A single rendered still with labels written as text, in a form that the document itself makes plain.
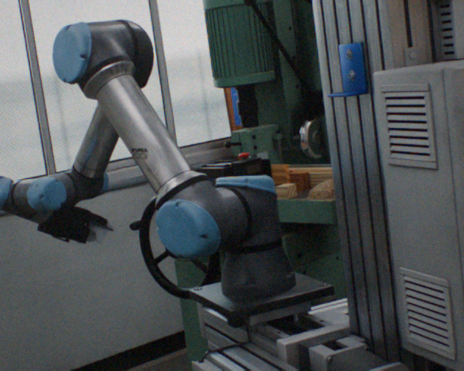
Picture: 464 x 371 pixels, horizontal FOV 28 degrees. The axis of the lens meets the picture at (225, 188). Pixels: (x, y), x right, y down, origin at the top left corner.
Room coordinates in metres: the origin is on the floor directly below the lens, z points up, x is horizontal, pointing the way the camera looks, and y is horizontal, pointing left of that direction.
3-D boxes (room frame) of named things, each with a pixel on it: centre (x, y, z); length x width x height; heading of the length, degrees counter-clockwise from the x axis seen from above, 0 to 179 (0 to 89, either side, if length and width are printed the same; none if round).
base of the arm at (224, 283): (1.80, -0.04, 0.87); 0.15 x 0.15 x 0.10
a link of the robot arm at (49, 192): (2.05, 0.41, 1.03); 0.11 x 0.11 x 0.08; 47
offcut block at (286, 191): (2.36, -0.16, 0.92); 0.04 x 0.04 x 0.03; 51
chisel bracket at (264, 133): (2.62, -0.11, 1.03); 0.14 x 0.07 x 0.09; 136
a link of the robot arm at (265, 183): (1.79, -0.03, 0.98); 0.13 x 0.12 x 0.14; 137
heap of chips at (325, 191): (2.31, -0.27, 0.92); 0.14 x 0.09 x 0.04; 136
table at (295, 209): (2.47, -0.08, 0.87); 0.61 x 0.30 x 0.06; 46
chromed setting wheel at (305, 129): (2.61, -0.27, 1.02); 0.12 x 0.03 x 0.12; 136
